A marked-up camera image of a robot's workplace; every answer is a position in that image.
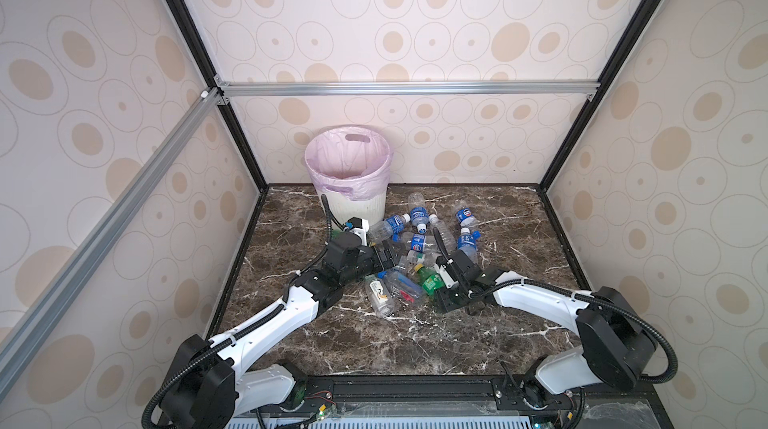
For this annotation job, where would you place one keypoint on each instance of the blue label white cap bottle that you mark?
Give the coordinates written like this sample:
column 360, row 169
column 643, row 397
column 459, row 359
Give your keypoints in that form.
column 468, row 243

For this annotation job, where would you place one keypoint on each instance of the aluminium rail left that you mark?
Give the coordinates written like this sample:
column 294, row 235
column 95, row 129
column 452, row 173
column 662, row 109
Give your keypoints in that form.
column 40, row 320

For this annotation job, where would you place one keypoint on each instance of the aluminium rail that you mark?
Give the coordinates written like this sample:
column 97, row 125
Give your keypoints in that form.
column 40, row 320
column 424, row 88

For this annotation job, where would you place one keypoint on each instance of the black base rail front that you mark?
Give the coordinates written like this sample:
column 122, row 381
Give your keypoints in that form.
column 402, row 401

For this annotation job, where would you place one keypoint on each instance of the clear unlabelled crushed bottle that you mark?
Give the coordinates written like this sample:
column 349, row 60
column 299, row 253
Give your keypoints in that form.
column 436, row 224

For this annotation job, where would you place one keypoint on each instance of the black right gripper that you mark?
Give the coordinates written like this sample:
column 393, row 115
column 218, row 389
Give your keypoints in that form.
column 442, row 303

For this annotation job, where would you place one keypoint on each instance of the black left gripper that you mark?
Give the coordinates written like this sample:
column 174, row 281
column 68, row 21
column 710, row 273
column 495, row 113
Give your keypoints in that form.
column 379, row 263

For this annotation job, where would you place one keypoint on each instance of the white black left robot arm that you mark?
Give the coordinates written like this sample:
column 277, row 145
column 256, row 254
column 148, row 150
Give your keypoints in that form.
column 210, row 381

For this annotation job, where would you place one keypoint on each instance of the pink bin liner bag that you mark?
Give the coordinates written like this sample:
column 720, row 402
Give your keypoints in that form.
column 353, row 161

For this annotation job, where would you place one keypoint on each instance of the clear square bottle green band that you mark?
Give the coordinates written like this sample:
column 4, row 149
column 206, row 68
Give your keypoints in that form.
column 414, row 259

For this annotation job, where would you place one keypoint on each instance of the small Pepsi label bottle back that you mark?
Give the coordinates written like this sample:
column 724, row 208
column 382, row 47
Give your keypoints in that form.
column 464, row 215

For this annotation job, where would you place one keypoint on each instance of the white ribbed waste bin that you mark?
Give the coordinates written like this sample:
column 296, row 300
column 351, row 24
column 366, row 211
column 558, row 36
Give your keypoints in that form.
column 343, row 208

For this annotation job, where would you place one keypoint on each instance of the clear bottle pink label blue cap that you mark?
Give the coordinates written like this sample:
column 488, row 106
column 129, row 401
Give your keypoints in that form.
column 400, row 285

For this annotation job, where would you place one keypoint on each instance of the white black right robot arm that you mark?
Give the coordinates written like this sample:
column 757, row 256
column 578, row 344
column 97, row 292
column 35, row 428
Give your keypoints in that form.
column 617, row 347

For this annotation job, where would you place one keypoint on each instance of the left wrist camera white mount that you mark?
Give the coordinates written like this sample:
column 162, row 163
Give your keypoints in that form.
column 359, row 227

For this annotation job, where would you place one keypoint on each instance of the Pocari Sweat bottle lying sideways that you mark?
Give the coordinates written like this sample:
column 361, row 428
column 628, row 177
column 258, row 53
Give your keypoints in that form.
column 387, row 228

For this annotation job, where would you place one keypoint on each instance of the green bottle yellow cap front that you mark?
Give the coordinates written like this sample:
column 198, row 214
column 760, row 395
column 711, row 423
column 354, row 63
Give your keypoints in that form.
column 429, row 279

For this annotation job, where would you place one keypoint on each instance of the aluminium rail back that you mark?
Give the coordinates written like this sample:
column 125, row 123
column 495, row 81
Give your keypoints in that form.
column 424, row 88

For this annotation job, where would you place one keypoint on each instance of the crane label white cap bottle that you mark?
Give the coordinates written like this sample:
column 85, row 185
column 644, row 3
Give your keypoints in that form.
column 379, row 296

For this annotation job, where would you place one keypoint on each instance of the Pepsi water bottle blue cap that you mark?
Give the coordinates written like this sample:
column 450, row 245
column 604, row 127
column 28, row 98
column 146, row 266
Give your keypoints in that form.
column 421, row 243

